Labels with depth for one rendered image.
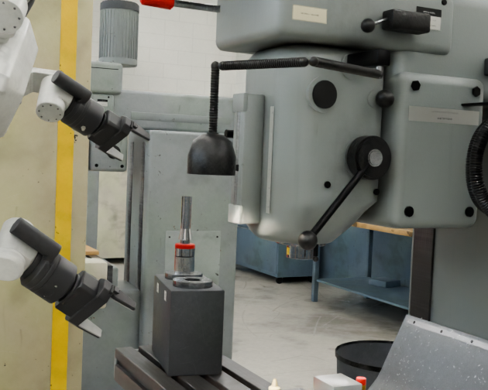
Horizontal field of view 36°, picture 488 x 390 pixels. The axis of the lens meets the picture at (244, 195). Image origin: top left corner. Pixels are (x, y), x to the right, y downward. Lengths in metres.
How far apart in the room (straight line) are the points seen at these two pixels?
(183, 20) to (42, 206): 8.31
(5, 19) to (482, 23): 0.83
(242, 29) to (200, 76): 9.79
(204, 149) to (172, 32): 9.86
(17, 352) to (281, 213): 1.91
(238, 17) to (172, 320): 0.70
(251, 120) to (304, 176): 0.13
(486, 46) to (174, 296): 0.80
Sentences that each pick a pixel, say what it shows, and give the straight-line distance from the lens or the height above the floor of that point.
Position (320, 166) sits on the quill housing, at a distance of 1.19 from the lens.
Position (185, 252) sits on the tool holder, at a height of 1.22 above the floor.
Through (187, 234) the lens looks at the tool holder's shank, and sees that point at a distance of 1.77.
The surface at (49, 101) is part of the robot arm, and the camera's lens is 1.82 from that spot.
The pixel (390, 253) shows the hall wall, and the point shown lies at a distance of 7.95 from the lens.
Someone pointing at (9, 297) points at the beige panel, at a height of 0.90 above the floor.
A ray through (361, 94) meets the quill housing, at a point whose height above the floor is 1.55.
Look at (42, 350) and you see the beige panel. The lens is 2.98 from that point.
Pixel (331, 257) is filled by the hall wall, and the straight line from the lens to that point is 8.86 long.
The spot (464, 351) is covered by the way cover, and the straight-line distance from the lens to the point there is 1.51.
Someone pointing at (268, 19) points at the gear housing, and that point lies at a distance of 1.17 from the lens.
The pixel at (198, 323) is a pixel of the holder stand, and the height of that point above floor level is 1.08.
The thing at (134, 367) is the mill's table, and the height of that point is 0.96.
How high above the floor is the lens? 1.45
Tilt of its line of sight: 3 degrees down
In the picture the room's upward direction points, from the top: 2 degrees clockwise
